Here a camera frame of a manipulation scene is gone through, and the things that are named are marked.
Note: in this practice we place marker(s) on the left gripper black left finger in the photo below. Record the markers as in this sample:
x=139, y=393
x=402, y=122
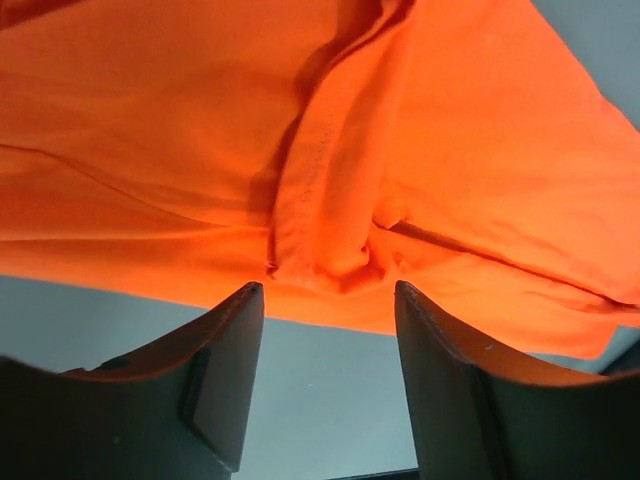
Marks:
x=175, y=408

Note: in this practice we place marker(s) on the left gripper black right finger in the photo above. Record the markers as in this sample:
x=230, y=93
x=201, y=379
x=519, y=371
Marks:
x=480, y=409

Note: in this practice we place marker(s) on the orange t shirt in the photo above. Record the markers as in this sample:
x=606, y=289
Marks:
x=327, y=149

